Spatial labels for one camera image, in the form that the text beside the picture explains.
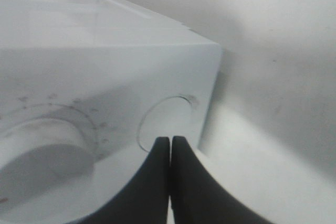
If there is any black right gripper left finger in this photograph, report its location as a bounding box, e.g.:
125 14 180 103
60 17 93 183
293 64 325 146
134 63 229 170
80 137 170 223

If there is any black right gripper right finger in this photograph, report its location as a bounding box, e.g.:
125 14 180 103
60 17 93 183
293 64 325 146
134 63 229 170
170 136 271 224

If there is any round white door button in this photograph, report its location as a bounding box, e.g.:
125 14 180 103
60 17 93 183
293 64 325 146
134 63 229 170
136 95 197 152

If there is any lower white timer knob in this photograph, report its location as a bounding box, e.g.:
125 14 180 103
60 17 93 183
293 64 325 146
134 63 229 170
1 103 98 223

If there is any white microwave oven body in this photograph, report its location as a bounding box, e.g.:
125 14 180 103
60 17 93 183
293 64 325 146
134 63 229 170
1 0 222 223

